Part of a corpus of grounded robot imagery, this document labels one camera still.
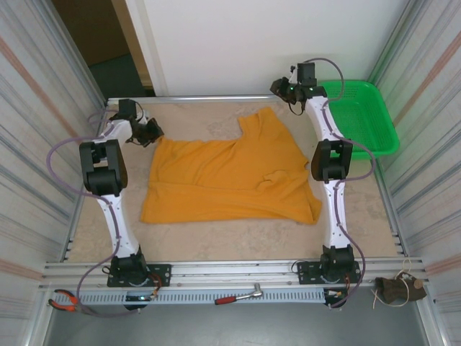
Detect yellow printed t-shirt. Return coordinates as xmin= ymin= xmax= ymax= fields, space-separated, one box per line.
xmin=139 ymin=107 xmax=323 ymax=226

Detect green plastic basket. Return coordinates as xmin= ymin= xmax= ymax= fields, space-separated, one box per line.
xmin=318 ymin=79 xmax=400 ymax=159

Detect beige door jamb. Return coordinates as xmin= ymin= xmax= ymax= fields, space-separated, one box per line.
xmin=110 ymin=0 xmax=156 ymax=89

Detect brown door panel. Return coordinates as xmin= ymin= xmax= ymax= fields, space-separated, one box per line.
xmin=50 ymin=0 xmax=131 ymax=68

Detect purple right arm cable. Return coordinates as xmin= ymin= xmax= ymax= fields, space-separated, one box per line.
xmin=308 ymin=56 xmax=377 ymax=309

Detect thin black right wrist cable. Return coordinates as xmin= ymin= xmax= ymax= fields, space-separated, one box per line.
xmin=287 ymin=99 xmax=306 ymax=117

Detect aluminium table edge frame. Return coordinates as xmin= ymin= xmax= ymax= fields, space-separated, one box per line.
xmin=63 ymin=94 xmax=406 ymax=262

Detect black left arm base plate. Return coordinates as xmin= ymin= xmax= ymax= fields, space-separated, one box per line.
xmin=107 ymin=263 xmax=172 ymax=288

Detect aluminium mounting rail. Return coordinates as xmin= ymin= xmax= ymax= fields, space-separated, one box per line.
xmin=38 ymin=257 xmax=426 ymax=291

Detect grey slotted cable duct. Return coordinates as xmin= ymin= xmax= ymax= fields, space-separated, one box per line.
xmin=77 ymin=288 xmax=327 ymax=306

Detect orange handled pliers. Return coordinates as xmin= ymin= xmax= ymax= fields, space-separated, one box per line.
xmin=48 ymin=288 xmax=98 ymax=317

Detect red handled ratchet wrench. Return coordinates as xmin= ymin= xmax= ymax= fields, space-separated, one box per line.
xmin=214 ymin=283 xmax=264 ymax=306

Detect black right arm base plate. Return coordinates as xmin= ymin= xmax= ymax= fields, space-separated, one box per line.
xmin=297 ymin=261 xmax=361 ymax=285

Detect brown pouch with cord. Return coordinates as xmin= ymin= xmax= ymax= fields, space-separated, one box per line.
xmin=372 ymin=259 xmax=429 ymax=309

